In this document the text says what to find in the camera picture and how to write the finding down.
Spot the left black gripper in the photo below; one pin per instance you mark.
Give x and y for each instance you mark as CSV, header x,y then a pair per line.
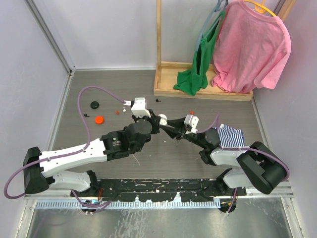
x,y
154,119

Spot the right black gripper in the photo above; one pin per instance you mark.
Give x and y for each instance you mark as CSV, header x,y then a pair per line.
x,y
178,123

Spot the blue striped cloth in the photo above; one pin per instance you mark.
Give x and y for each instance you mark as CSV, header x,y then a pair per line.
x,y
230,137

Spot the white earbud charging case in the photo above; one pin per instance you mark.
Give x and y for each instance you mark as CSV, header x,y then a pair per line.
x,y
163,119

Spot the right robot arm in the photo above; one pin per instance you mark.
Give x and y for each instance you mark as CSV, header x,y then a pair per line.
x,y
253,165

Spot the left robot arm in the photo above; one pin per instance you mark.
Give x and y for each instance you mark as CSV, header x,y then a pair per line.
x,y
42,168

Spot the orange earbud charging case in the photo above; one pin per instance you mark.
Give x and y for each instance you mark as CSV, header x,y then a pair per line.
x,y
99,120

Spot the wooden clothes rack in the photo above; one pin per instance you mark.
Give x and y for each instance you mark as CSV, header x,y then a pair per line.
x,y
167,71

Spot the green tank top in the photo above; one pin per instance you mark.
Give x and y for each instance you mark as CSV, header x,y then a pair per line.
x,y
195,78

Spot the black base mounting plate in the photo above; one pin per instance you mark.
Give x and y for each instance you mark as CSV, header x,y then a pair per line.
x,y
158,190

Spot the pink t-shirt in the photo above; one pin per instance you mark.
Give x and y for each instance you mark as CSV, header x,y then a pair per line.
x,y
251,50

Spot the blue-grey hanger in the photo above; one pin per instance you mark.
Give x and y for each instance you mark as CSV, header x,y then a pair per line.
x,y
220,5

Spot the yellow hanger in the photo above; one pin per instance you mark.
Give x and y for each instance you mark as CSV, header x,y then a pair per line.
x,y
261,8

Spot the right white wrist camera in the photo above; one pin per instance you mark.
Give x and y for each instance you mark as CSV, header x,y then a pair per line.
x,y
191,123

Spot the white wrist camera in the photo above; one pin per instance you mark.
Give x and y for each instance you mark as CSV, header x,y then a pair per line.
x,y
138,107
191,123

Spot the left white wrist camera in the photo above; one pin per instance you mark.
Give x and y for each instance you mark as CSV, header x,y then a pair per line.
x,y
138,107

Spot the white cable duct strip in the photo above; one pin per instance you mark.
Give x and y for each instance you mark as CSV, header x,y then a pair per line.
x,y
176,204

